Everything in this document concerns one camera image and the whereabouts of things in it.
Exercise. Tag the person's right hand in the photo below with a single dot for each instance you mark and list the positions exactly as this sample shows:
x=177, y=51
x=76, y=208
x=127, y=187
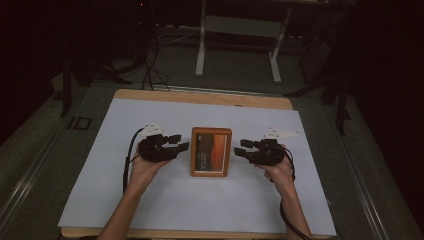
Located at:
x=280, y=173

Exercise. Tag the black chair base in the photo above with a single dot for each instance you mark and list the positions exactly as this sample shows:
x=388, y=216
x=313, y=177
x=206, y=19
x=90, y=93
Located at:
x=106, y=71

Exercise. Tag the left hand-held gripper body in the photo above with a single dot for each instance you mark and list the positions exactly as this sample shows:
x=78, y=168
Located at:
x=154, y=146

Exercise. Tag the white metal desk frame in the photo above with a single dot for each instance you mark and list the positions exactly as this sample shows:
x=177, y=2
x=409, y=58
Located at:
x=201, y=50

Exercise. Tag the wooden picture frame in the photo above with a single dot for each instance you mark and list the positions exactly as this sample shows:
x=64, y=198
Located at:
x=211, y=151

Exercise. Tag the white paper sheet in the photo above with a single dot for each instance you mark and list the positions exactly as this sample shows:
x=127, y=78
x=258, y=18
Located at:
x=186, y=203

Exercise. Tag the person's left hand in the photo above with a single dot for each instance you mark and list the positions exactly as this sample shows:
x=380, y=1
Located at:
x=145, y=171

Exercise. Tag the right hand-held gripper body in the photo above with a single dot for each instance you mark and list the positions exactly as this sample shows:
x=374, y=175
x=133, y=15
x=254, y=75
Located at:
x=268, y=150

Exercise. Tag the black floor socket box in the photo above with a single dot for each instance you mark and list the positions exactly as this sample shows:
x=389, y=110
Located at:
x=80, y=123

